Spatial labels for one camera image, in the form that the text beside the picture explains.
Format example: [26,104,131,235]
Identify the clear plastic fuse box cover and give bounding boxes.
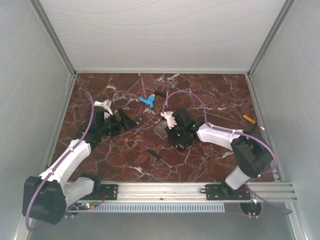
[153,125,168,139]

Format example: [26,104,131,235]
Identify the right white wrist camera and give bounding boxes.
[160,111,177,130]

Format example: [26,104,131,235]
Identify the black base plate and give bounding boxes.
[80,184,118,201]
[201,182,251,201]

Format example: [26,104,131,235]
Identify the grey slotted cable duct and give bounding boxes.
[69,202,225,213]

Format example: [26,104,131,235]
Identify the aluminium mounting rail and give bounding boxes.
[28,181,298,201]

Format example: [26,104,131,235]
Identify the small black screwdriver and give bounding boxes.
[147,148,172,168]

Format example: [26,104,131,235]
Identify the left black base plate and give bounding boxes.
[80,184,118,201]

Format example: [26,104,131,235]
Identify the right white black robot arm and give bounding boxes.
[161,108,273,201]

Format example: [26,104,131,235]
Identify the black handled screwdriver top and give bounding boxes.
[145,88,167,97]

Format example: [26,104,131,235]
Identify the black fuse box base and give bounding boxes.
[172,139,194,153]

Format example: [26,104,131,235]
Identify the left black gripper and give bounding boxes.
[99,108,138,138]

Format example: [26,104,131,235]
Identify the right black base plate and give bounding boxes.
[201,182,251,201]

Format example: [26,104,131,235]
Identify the blue plastic fitting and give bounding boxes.
[138,94,155,109]

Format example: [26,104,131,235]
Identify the orange handled screwdriver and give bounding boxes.
[243,114,265,131]

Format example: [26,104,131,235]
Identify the silver combination wrench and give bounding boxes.
[166,88,171,97]

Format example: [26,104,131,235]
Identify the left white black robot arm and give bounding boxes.
[22,100,137,225]

